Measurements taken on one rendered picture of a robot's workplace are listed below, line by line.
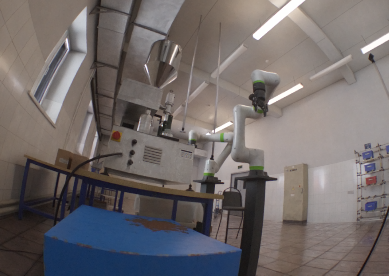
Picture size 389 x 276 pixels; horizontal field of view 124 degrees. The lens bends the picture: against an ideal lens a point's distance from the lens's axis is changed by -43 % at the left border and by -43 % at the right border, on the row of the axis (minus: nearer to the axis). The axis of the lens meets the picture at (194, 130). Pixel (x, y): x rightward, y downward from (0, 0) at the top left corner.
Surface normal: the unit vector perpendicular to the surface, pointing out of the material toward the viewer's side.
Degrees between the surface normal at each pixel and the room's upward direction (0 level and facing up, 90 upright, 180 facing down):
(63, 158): 90
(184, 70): 90
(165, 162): 90
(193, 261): 90
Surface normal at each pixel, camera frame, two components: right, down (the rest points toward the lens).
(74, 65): 0.44, -0.28
